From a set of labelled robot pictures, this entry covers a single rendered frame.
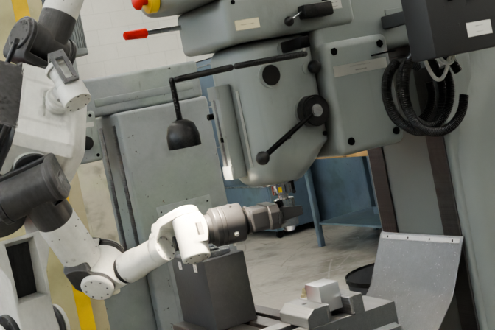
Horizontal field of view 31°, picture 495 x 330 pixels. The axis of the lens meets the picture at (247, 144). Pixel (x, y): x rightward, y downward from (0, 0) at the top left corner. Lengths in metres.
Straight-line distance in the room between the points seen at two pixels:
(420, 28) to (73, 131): 0.82
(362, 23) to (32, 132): 0.79
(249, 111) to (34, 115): 0.50
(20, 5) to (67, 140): 1.65
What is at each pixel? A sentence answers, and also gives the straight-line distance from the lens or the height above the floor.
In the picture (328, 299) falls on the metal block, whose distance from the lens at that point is 2.02.
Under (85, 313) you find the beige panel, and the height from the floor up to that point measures 0.79.
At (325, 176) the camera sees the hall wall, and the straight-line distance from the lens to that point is 9.61.
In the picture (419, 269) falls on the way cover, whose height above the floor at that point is 1.01.
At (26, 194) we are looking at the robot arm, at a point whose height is 1.40.
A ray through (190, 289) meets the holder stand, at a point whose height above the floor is 1.03.
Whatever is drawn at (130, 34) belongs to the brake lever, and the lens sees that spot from 2.05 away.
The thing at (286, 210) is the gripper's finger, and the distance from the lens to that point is 2.05.
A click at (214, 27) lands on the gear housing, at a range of 1.96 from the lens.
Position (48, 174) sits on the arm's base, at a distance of 1.98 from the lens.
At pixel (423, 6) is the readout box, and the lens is 1.89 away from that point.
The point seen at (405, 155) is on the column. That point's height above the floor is 1.29.
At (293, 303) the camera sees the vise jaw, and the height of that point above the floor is 1.04.
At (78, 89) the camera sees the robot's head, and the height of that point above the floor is 1.60.
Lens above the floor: 1.52
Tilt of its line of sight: 3 degrees down
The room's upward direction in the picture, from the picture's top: 11 degrees counter-clockwise
